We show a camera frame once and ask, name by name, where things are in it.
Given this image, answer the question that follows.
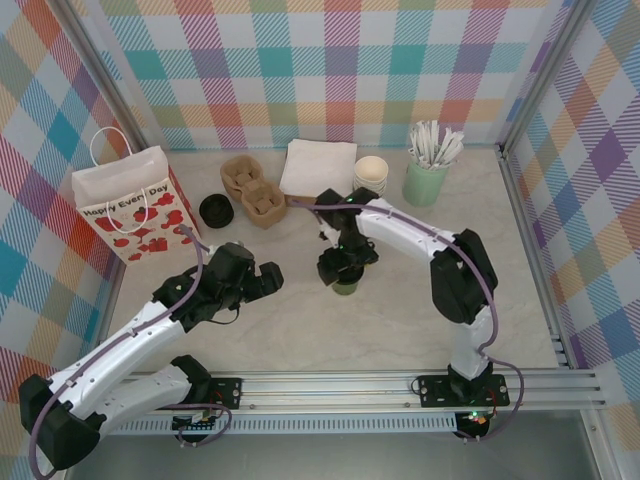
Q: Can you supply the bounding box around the slotted grey cable duct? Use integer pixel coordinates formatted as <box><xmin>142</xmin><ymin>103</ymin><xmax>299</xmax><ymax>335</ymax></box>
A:
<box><xmin>78</xmin><ymin>417</ymin><xmax>460</xmax><ymax>436</ymax></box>

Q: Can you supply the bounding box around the brown pulp cup carrier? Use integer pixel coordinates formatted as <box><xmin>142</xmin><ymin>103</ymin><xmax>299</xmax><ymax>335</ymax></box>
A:
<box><xmin>220</xmin><ymin>155</ymin><xmax>288</xmax><ymax>229</ymax></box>

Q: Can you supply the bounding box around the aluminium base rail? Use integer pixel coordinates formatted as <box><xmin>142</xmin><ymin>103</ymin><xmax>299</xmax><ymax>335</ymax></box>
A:
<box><xmin>54</xmin><ymin>370</ymin><xmax>604</xmax><ymax>415</ymax></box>

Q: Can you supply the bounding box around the stack of green paper cups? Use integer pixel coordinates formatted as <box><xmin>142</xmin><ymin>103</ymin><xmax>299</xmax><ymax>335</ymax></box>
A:
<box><xmin>353</xmin><ymin>155</ymin><xmax>391</xmax><ymax>197</ymax></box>

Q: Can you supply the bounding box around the aluminium side rail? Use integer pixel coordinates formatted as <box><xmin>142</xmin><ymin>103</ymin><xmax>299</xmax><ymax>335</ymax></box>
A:
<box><xmin>498</xmin><ymin>143</ymin><xmax>571</xmax><ymax>371</ymax></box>
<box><xmin>94</xmin><ymin>264</ymin><xmax>127</xmax><ymax>326</ymax></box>

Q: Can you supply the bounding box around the white red printed paper bag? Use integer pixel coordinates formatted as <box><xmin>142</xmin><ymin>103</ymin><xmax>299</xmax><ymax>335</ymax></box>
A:
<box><xmin>71</xmin><ymin>125</ymin><xmax>204</xmax><ymax>269</ymax></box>

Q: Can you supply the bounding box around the stack of white napkins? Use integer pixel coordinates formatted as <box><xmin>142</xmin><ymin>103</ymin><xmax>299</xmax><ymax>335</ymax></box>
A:
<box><xmin>278</xmin><ymin>138</ymin><xmax>359</xmax><ymax>199</ymax></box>

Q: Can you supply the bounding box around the aluminium frame post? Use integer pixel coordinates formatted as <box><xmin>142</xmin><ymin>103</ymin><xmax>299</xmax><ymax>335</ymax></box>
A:
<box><xmin>499</xmin><ymin>0</ymin><xmax>596</xmax><ymax>151</ymax></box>
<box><xmin>58</xmin><ymin>0</ymin><xmax>156</xmax><ymax>166</ymax></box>

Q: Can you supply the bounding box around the mint green holder cup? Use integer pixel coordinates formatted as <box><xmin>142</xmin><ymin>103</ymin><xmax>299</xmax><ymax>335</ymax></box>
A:
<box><xmin>402</xmin><ymin>152</ymin><xmax>450</xmax><ymax>207</ymax></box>

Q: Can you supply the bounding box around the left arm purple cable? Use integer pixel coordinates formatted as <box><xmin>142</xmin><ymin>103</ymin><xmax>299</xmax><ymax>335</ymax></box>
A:
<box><xmin>27</xmin><ymin>224</ymin><xmax>234</xmax><ymax>476</ymax></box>

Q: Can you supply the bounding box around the stack of black cup lids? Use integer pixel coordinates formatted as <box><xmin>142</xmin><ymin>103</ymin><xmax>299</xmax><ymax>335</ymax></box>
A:
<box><xmin>198</xmin><ymin>193</ymin><xmax>235</xmax><ymax>230</ymax></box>

